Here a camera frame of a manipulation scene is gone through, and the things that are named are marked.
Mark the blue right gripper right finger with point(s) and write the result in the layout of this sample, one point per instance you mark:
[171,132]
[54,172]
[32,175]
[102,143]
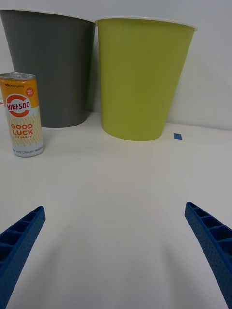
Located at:
[212,239]

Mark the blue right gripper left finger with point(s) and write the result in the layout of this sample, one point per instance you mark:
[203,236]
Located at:
[20,241]

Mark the orange and white drink can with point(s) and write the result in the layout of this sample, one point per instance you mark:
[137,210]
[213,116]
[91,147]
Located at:
[23,116]

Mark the yellow-green plastic waste bin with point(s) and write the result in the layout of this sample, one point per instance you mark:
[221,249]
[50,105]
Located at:
[140,79]

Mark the grey plastic waste bin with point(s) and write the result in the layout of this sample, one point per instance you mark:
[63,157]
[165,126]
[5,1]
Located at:
[50,62]

